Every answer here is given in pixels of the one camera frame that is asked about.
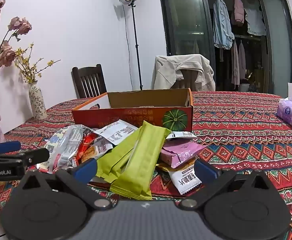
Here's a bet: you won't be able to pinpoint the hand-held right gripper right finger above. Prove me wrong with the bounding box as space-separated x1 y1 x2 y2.
179 159 280 210

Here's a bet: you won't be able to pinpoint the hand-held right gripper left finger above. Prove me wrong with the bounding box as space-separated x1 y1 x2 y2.
19 159 113 210

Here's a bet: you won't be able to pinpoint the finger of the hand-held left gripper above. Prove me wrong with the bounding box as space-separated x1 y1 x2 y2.
0 141 22 153
0 148 50 167

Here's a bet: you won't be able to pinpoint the white brown cracker packet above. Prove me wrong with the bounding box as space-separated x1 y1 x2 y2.
168 165 202 195

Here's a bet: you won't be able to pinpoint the orange white cracker packet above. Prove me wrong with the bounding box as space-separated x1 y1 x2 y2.
80 140 114 163

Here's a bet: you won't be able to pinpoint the green snack packet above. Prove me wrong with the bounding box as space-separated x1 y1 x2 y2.
96 129 143 184
110 120 172 201

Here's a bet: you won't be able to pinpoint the red snack packet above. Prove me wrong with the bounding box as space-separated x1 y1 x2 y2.
71 132 99 168

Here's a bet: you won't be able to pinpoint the silver snack packet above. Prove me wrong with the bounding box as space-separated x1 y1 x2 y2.
37 125 86 174

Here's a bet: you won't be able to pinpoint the pink snack packet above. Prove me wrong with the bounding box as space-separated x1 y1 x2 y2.
159 139 209 169

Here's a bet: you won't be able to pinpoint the orange snack packet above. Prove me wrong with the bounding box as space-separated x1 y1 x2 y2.
156 162 179 173

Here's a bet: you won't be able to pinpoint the small white snack packet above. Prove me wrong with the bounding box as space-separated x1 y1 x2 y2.
165 131 197 140

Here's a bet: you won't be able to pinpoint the white labelled snack packet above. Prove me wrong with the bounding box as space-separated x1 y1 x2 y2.
93 119 139 146

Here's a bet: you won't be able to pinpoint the orange cardboard box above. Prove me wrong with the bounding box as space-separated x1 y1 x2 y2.
72 88 194 133

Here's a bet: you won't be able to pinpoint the white floral vase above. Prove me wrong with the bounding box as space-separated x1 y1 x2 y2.
28 81 48 121

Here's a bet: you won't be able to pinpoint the yellow flower branches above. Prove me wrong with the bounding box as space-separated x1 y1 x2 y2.
14 42 61 83

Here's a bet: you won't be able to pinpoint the dark wooden chair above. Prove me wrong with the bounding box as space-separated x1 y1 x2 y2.
71 64 108 99

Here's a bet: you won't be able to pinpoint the brown wooden chair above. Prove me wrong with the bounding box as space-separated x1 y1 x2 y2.
171 69 204 90

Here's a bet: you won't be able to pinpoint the beige jacket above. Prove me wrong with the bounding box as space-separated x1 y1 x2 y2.
151 54 216 92

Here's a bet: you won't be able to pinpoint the pale pink hanging coat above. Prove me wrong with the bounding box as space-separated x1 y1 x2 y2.
238 42 246 80
231 40 240 85

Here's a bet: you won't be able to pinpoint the blue hanging shirt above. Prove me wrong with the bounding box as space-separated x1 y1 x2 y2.
213 0 235 50

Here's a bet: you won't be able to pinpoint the sliding glass door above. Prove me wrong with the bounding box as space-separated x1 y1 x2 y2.
158 0 292 97

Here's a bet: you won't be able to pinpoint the white hanging top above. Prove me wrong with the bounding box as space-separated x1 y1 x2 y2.
244 4 267 36

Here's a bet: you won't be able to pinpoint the pink hanging garment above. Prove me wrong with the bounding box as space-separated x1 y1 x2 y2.
231 0 246 27

